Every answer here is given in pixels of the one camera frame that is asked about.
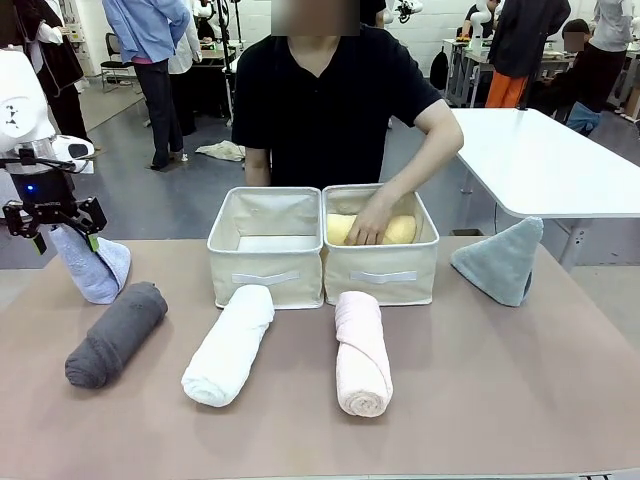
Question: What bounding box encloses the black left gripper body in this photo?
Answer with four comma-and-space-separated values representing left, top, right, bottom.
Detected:
7, 164, 82, 225

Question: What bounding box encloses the light blue cone towel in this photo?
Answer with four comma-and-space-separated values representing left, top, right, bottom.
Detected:
47, 227, 132, 305

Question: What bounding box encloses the dark grey towel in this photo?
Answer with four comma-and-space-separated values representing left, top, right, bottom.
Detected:
64, 281, 169, 390

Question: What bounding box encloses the white towel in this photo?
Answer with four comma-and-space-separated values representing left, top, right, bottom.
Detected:
180, 284, 276, 407

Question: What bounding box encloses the pink towel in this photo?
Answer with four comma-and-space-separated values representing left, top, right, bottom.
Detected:
333, 291, 394, 418

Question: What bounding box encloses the yellow towel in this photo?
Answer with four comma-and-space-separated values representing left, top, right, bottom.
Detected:
326, 213, 418, 247

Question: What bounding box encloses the grey-blue cone towel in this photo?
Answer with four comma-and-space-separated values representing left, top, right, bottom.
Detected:
449, 216, 545, 308

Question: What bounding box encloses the person's left forearm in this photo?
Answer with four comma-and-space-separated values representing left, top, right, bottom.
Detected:
369, 124, 465, 209

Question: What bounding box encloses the person's right forearm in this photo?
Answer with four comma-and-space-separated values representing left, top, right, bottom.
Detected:
244, 146, 274, 188

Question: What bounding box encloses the person's left hand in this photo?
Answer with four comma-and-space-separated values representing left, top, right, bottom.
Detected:
341, 197, 397, 247

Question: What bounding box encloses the bystander in dark vest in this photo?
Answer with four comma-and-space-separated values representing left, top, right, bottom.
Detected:
12, 0, 94, 146

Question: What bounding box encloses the beige cloth on floor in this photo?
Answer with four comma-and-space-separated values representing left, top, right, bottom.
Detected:
194, 140, 246, 164

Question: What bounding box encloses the black office chair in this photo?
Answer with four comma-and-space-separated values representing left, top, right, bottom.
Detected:
99, 32, 137, 95

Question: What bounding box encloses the cream fabric storage box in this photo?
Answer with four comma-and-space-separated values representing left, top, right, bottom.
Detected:
322, 183, 440, 307
207, 186, 325, 310

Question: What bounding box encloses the bystander in blue shirt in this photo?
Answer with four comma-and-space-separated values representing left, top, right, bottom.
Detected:
102, 0, 192, 171

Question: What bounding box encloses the person in black shirt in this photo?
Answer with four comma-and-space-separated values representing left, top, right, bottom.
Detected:
231, 0, 456, 189

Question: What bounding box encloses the black backpack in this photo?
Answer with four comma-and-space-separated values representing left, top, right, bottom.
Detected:
429, 47, 450, 91

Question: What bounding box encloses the grey workbench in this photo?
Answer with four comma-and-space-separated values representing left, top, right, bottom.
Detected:
442, 37, 496, 109

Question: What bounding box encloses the white table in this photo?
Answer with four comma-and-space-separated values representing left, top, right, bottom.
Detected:
449, 107, 640, 272

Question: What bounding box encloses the bystander in orange trousers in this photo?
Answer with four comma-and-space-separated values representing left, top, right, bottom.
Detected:
484, 0, 572, 109

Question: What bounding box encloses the blue cloth bundle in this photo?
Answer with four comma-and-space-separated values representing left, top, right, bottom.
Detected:
566, 102, 604, 137

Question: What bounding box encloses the seated bystander in black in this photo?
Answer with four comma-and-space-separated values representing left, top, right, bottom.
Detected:
529, 18, 601, 124

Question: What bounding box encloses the bystander in white shirt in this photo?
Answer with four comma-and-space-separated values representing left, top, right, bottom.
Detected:
582, 0, 640, 114

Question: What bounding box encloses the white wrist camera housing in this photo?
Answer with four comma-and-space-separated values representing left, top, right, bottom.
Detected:
49, 134, 96, 175

